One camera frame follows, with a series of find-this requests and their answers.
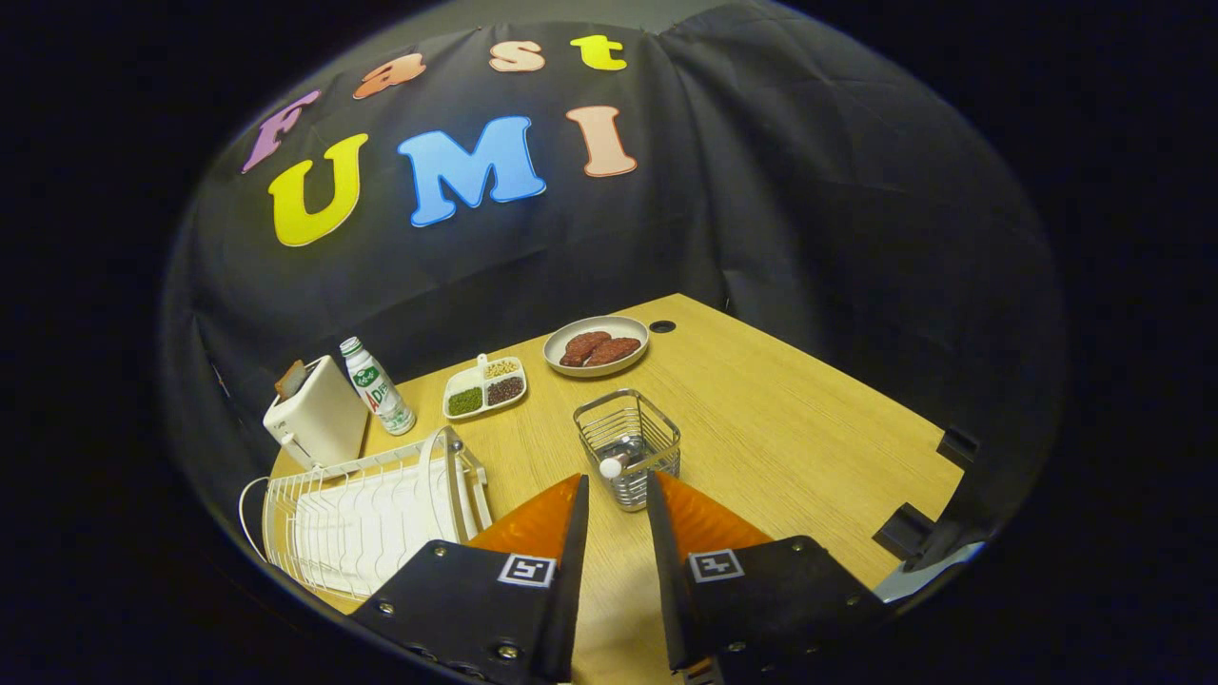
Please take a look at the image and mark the black table clamp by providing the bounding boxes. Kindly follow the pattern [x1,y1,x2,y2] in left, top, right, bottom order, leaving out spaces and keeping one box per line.
[873,502,938,560]
[937,425,981,469]

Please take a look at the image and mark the white drain tray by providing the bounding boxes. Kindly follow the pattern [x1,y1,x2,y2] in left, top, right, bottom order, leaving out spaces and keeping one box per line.
[293,461,453,596]

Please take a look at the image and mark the metal wire basket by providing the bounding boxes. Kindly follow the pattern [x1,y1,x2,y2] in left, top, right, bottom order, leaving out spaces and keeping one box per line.
[574,388,682,513]

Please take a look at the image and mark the black backdrop cloth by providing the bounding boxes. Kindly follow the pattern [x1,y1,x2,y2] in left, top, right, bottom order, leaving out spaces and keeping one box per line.
[162,0,1062,572]

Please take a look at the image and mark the grey plate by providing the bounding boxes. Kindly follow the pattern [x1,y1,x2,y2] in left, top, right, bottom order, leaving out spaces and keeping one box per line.
[542,315,651,379]

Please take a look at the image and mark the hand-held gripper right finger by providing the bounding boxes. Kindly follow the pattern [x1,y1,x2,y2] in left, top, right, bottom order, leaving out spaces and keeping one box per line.
[647,471,891,685]

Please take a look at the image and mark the white divided bean dish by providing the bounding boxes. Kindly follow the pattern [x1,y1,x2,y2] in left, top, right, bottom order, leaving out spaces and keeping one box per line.
[442,353,528,421]

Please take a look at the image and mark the brown meat patty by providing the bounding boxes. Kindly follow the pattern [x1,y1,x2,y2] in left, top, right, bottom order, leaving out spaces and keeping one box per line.
[560,331,612,368]
[584,338,642,368]

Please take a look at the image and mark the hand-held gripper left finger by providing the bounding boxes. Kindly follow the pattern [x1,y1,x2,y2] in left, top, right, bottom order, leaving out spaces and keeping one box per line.
[350,473,591,685]

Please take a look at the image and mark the white wire dish rack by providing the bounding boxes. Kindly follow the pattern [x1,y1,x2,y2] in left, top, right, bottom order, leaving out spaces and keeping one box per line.
[238,426,493,602]

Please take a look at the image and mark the white toaster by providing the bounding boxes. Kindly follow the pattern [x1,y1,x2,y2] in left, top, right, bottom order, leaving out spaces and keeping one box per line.
[263,355,370,470]

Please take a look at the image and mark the white green-label drink bottle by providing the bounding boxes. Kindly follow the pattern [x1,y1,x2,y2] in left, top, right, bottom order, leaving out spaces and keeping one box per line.
[340,336,417,437]

